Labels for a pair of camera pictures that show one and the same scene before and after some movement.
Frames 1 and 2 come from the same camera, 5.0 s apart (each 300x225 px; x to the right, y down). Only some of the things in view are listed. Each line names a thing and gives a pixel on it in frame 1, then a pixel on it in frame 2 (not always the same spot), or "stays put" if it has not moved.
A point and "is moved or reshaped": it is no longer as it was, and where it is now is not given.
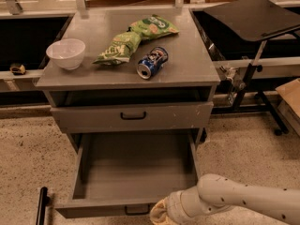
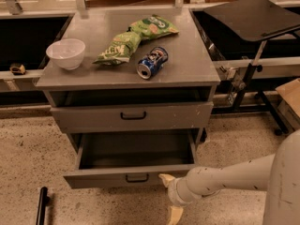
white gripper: x=173 y=206 → x=173 y=192
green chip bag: x=119 y=50 stays put
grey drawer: x=125 y=175 is moved or reshaped
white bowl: x=67 y=52 stays put
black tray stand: x=257 y=20 stays put
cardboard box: x=289 y=104 stays put
